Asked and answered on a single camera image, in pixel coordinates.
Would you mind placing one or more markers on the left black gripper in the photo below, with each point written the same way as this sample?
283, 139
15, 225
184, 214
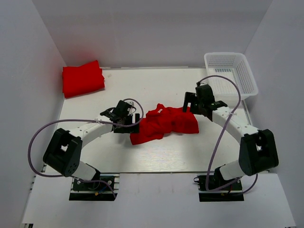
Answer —
133, 129

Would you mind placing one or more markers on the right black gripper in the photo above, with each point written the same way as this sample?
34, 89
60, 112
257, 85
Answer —
189, 98

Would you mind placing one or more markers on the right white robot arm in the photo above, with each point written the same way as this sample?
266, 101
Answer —
257, 152

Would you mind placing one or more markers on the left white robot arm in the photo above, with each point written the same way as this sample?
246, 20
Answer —
64, 150

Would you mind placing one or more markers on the folded red t-shirt stack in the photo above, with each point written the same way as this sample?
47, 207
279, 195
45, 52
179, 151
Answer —
81, 80

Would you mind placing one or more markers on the white plastic basket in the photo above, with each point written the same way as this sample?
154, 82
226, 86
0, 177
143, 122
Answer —
235, 67

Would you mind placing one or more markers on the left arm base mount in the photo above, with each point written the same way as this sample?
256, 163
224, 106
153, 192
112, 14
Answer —
95, 191

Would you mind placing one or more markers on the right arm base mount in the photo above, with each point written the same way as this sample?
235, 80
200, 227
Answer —
231, 193

